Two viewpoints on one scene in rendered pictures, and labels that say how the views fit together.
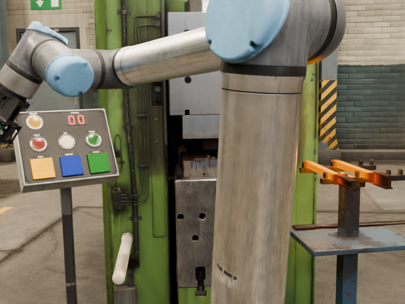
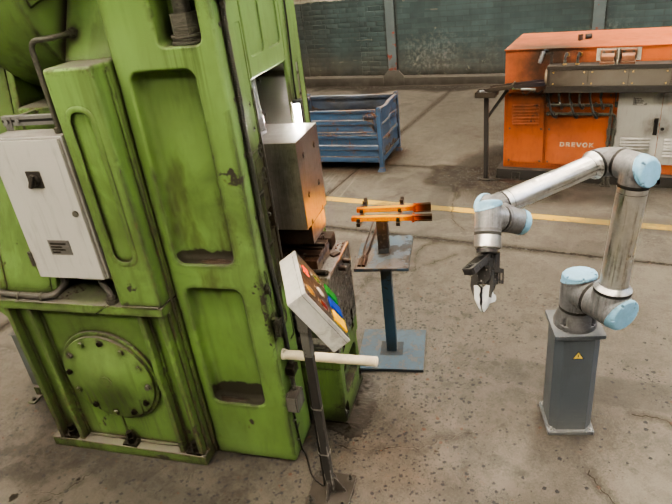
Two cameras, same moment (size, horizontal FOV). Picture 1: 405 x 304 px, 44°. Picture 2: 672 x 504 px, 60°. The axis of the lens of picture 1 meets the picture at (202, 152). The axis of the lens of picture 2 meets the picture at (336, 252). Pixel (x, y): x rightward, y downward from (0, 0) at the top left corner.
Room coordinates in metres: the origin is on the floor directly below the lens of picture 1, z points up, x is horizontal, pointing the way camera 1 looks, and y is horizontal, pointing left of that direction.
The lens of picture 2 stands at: (0.98, 2.22, 2.24)
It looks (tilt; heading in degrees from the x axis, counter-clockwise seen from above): 27 degrees down; 293
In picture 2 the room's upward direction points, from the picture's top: 7 degrees counter-clockwise
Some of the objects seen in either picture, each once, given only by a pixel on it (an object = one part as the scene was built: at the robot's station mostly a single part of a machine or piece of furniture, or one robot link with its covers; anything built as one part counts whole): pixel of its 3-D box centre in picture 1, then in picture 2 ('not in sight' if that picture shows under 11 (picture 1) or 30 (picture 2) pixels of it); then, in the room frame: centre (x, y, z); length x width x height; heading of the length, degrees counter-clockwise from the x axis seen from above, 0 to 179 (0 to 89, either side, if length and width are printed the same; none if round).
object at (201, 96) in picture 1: (212, 65); (272, 172); (2.20, -0.05, 1.37); 0.42 x 0.39 x 0.40; 4
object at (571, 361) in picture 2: not in sight; (569, 373); (0.84, -0.18, 0.30); 0.22 x 0.22 x 0.60; 13
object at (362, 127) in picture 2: not in sight; (343, 130); (3.32, -4.05, 0.36); 1.20 x 0.80 x 0.72; 179
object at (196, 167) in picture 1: (203, 157); (282, 254); (2.19, -0.01, 0.96); 0.42 x 0.20 x 0.09; 4
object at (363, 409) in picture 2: not in sight; (352, 406); (1.94, -0.02, 0.01); 0.58 x 0.39 x 0.01; 94
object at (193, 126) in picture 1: (203, 122); (277, 224); (2.19, -0.01, 1.12); 0.42 x 0.20 x 0.10; 4
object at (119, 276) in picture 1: (123, 257); (330, 357); (1.87, 0.32, 0.62); 0.44 x 0.05 x 0.05; 4
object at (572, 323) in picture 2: not in sight; (575, 313); (0.84, -0.18, 0.65); 0.19 x 0.19 x 0.10
